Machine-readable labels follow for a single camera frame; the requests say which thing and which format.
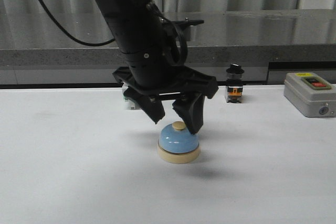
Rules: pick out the grey stone counter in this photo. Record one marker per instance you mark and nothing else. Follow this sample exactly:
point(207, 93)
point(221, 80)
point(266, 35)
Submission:
point(267, 44)

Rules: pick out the grey switch box red button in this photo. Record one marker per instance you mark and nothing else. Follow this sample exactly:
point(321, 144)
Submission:
point(312, 95)

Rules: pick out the blue and cream desk bell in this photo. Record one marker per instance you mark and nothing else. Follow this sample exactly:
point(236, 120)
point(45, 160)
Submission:
point(177, 145)

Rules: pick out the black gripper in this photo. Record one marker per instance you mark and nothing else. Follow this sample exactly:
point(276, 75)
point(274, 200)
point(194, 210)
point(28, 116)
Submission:
point(148, 84)

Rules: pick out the green pushbutton switch white base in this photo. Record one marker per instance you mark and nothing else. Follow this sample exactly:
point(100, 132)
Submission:
point(130, 105)

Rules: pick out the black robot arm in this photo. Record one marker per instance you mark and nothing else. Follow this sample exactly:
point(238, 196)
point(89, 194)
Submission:
point(155, 50)

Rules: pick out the black rotary selector switch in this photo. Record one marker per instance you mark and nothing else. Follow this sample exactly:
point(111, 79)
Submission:
point(234, 84)

